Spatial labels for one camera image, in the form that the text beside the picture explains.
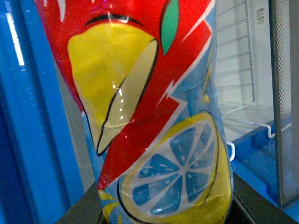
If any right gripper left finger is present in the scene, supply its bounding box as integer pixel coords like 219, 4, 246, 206
56, 183, 104, 224

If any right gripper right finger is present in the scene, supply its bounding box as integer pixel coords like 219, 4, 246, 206
230, 174, 297, 224

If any lemon drink bottle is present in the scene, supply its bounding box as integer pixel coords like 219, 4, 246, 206
35, 0, 233, 224

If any white chest freezer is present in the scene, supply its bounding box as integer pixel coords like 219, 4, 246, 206
0, 0, 299, 224

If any grey perforated metal panel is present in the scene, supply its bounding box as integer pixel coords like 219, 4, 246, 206
269, 0, 299, 209

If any white wire basket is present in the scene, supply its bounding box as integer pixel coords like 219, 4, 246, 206
215, 0, 276, 149

